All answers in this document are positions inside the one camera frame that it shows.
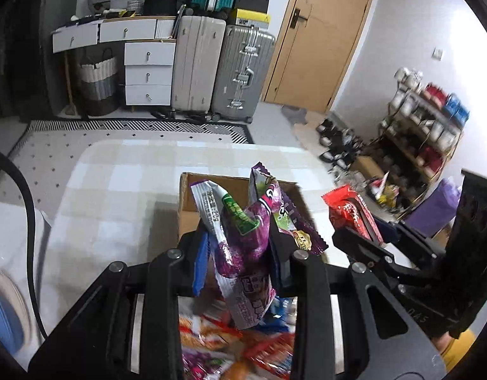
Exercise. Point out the white drawer desk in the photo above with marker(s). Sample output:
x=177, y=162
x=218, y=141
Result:
x=148, y=51

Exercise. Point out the blue bowl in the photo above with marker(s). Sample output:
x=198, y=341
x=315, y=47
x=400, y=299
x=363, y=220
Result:
x=15, y=327

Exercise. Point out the red snack packet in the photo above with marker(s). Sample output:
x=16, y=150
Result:
x=348, y=209

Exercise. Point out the yellow shirt sleeve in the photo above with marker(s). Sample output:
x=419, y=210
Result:
x=456, y=349

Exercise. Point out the patterned floor rug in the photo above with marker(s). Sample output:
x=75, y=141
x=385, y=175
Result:
x=48, y=150

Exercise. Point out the beige hard suitcase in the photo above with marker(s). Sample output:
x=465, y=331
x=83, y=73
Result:
x=198, y=47

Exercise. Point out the wooden shoe rack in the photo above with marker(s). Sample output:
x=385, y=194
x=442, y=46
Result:
x=417, y=138

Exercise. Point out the pile of snack packets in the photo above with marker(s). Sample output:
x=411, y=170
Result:
x=214, y=348

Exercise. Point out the stacked shoe boxes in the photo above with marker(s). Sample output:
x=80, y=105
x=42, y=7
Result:
x=250, y=13

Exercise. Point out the wooden door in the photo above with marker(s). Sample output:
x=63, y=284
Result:
x=316, y=43

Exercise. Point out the silver aluminium suitcase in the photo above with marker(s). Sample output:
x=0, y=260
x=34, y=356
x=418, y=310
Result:
x=243, y=64

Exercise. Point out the striped woven laundry basket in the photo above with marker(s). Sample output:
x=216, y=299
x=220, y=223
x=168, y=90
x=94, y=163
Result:
x=98, y=83

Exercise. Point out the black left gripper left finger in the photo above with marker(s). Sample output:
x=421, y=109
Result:
x=126, y=324

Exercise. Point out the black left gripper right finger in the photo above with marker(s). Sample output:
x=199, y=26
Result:
x=349, y=325

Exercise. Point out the brown cardboard box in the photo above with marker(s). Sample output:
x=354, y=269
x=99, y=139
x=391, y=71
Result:
x=201, y=199

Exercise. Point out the purple grape candy bag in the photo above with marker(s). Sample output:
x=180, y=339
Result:
x=238, y=246

